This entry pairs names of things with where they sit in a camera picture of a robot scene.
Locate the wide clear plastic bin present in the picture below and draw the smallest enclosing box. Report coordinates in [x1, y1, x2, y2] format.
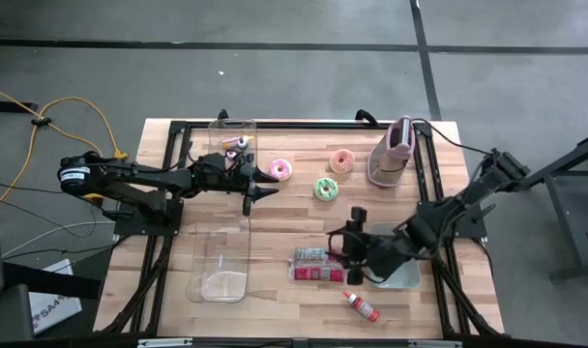
[187, 214, 252, 305]

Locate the silver metal bracket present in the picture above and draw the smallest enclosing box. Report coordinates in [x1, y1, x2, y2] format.
[408, 339, 462, 348]
[137, 337, 193, 348]

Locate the black aluminium rig frame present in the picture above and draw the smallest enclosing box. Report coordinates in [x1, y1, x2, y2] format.
[99, 118, 506, 339]

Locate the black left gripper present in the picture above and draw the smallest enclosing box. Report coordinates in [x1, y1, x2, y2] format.
[191, 152, 280, 217]

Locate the narrow clear plastic bin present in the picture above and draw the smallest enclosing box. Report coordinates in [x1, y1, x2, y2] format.
[207, 118, 259, 194]

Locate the grey plastic bin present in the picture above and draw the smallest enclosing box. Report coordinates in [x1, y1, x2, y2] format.
[369, 221, 421, 290]

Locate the red packet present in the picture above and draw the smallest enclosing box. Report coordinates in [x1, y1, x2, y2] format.
[287, 246, 347, 284]

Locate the black metal stand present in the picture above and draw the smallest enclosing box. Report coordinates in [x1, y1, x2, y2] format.
[518, 132, 588, 282]

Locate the long black power cable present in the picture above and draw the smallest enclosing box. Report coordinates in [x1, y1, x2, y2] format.
[411, 118, 496, 157]

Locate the white cardboard box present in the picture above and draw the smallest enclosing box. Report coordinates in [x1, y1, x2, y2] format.
[28, 258, 83, 335]

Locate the black metal bar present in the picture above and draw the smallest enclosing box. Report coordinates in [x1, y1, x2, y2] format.
[0, 100, 39, 113]

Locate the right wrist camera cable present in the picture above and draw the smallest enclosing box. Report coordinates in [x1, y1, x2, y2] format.
[326, 229, 354, 244]

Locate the red cap orange bottle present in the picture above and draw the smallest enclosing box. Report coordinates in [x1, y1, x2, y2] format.
[341, 289, 381, 324]

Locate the yellow squeeze bottle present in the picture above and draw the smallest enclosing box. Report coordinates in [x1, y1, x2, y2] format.
[220, 134, 250, 150]

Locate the white cable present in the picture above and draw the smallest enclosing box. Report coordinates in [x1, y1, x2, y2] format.
[1, 219, 117, 258]

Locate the pink frosted toy donut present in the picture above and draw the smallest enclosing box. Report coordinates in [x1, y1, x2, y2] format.
[268, 158, 294, 183]

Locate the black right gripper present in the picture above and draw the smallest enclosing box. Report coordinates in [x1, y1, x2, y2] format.
[328, 206, 411, 286]

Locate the green frosted toy donut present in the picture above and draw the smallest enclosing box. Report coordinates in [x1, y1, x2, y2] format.
[312, 176, 339, 202]

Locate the black beam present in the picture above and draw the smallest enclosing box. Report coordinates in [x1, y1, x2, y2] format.
[1, 262, 103, 301]

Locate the orange sprinkled toy donut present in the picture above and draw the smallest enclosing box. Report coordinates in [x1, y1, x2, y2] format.
[328, 148, 357, 175]

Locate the yellow cable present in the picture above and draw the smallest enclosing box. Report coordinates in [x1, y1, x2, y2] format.
[0, 81, 130, 209]

